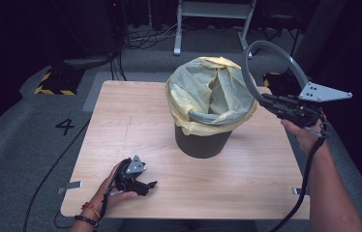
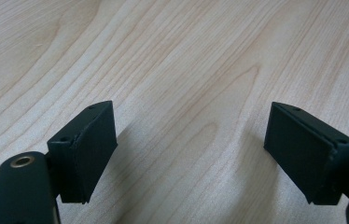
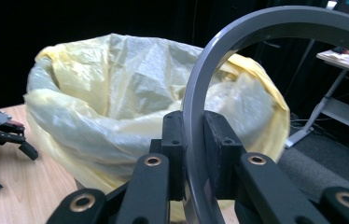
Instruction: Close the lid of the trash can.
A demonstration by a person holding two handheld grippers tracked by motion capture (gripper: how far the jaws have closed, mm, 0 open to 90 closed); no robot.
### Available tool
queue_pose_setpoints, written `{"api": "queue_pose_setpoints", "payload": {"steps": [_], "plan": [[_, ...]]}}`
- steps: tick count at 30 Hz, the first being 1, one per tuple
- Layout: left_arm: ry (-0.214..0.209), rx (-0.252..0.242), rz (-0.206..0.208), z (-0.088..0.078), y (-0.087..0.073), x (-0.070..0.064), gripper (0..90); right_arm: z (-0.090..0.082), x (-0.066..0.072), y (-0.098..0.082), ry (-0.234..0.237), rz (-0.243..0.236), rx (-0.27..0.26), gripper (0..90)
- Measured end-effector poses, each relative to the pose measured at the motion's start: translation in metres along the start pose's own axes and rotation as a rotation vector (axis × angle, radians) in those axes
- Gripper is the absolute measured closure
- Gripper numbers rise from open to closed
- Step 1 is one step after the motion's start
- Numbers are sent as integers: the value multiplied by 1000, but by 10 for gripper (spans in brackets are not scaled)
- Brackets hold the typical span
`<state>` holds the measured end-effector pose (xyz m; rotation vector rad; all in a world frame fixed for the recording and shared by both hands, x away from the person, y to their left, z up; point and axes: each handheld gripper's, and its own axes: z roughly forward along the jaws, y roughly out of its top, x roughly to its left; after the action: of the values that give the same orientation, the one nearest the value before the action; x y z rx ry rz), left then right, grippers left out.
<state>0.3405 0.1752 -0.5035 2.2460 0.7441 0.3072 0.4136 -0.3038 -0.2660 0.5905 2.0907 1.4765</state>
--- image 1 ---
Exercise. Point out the metal table bracket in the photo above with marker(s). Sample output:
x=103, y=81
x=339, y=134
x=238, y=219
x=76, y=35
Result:
x=298, y=191
x=71, y=186

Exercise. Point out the yellow plastic trash bag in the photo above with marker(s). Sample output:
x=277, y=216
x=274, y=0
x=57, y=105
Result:
x=195, y=87

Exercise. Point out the black trash bin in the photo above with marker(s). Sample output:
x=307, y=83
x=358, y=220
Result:
x=201, y=145

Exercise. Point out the person's left hand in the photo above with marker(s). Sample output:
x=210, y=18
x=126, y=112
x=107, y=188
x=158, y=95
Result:
x=109, y=196

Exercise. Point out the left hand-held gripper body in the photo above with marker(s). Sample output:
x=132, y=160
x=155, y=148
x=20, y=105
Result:
x=127, y=179

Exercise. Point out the black yellow striped stand base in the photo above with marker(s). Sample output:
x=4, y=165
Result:
x=280, y=82
x=58, y=82

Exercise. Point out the white metal stand frame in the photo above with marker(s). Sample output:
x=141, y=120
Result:
x=214, y=9

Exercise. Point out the person's right hand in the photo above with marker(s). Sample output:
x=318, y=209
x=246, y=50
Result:
x=308, y=138

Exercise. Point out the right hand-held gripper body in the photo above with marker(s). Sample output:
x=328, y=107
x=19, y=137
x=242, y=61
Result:
x=298, y=111

